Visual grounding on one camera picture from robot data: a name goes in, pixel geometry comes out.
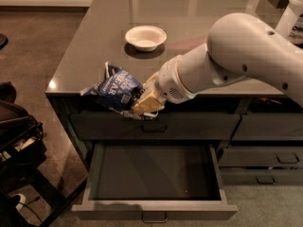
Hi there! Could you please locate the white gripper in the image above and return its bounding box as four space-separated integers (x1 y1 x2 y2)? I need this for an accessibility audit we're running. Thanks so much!
132 55 196 114

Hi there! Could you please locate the blue chip bag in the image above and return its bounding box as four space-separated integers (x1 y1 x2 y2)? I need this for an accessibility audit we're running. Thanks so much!
80 62 158 120

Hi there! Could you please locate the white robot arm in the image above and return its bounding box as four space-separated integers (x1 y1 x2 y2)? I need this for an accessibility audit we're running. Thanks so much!
132 13 303 114

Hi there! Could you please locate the closed top drawer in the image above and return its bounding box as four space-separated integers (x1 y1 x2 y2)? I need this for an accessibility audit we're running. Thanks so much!
70 113 241 140

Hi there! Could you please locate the open middle drawer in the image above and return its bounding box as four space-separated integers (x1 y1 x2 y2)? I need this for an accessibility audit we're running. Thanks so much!
72 142 238 223

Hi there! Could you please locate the right top drawer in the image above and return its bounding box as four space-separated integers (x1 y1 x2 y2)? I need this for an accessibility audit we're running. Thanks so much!
233 113 303 141

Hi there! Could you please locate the right middle drawer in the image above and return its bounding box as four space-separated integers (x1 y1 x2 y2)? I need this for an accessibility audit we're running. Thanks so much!
219 147 303 167

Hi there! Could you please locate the right bottom drawer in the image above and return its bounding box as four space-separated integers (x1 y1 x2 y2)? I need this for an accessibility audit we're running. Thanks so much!
221 168 303 185

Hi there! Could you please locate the white paper bowl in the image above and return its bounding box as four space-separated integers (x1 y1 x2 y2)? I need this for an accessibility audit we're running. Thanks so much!
125 26 167 52

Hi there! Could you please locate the dark counter cabinet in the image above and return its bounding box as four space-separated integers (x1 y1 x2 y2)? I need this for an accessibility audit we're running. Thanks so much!
45 0 303 187

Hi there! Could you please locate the white plastic container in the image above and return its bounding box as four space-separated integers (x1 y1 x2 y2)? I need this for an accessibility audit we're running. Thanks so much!
276 0 303 45

